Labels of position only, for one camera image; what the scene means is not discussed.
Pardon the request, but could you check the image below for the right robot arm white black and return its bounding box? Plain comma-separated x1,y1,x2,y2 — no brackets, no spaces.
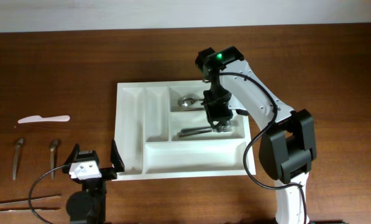
195,46,317,223

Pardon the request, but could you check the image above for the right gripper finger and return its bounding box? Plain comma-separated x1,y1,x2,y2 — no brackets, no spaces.
205,104,233,131
201,90,212,105

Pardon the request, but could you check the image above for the small steel teaspoon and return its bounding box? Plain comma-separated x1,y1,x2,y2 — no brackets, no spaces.
50,139,60,169
12,138,24,180

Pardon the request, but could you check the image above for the small steel teaspoon far left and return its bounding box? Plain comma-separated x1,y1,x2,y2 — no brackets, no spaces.
12,138,24,180

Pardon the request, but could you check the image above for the steel fork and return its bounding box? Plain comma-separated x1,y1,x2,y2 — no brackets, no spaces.
176,131,215,138
180,119,239,133

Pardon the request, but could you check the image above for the pink plastic knife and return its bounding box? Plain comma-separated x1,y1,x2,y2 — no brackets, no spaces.
17,115,70,124

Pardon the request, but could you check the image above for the white plastic cutlery tray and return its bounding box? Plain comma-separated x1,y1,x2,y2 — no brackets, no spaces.
114,80,251,180

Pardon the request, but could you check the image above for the steel fork top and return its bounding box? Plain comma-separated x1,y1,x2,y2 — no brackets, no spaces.
180,119,239,133

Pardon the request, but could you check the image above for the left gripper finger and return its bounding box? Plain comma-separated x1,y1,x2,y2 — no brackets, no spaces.
64,144,80,165
110,139,125,172

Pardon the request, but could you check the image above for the large steel spoon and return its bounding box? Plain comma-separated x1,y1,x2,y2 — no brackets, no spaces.
179,108,204,111
177,94,204,108

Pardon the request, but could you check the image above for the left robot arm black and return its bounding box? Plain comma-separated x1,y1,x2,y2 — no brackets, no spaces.
63,141,125,224

